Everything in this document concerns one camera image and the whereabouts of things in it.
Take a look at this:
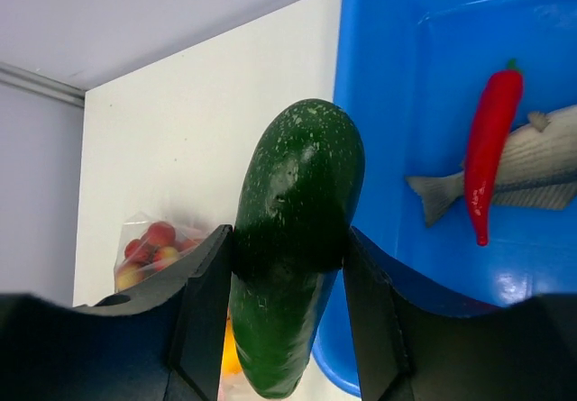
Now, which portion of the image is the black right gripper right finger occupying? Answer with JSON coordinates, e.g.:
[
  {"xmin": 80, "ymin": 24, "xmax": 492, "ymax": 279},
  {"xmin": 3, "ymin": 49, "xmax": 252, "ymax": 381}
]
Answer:
[{"xmin": 343, "ymin": 229, "xmax": 576, "ymax": 400}]

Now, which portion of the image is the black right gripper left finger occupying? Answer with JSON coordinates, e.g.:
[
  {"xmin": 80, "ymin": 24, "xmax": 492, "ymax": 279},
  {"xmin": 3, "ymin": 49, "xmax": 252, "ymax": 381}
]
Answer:
[{"xmin": 1, "ymin": 225, "xmax": 233, "ymax": 400}]

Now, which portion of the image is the orange toy fruit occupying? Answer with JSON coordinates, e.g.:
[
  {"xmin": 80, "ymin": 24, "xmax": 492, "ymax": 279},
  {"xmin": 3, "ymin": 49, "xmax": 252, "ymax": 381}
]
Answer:
[{"xmin": 221, "ymin": 316, "xmax": 242, "ymax": 378}]

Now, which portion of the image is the clear zip top bag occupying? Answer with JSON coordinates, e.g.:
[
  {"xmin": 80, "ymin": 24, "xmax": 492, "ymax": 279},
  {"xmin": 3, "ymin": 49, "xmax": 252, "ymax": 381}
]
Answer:
[{"xmin": 112, "ymin": 210, "xmax": 253, "ymax": 401}]

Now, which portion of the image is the green toy pepper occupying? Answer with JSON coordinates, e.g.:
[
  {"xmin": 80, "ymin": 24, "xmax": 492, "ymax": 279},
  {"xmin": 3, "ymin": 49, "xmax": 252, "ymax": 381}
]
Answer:
[{"xmin": 229, "ymin": 98, "xmax": 365, "ymax": 399}]

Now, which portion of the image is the grey toy fish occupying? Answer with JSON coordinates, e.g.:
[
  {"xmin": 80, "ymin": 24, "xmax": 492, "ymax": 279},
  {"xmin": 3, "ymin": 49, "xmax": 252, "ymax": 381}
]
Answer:
[{"xmin": 405, "ymin": 105, "xmax": 576, "ymax": 227}]

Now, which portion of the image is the red toy chili pepper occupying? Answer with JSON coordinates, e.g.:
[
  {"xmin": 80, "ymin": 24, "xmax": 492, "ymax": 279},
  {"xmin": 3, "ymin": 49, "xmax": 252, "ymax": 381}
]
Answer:
[{"xmin": 463, "ymin": 59, "xmax": 524, "ymax": 246}]

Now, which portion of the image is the red toy grape bunch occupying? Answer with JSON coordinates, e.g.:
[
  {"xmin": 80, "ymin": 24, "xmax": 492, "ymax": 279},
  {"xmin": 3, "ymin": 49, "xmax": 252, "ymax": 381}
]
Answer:
[{"xmin": 114, "ymin": 217, "xmax": 207, "ymax": 292}]

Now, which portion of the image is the blue plastic bin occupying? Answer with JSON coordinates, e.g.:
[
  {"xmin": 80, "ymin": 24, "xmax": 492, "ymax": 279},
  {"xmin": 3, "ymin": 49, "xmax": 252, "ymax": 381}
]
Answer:
[{"xmin": 313, "ymin": 0, "xmax": 576, "ymax": 400}]

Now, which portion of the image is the aluminium frame post left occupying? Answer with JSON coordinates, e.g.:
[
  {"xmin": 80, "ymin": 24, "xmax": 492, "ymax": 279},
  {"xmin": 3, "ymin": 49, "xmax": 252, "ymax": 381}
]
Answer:
[{"xmin": 0, "ymin": 62, "xmax": 86, "ymax": 108}]

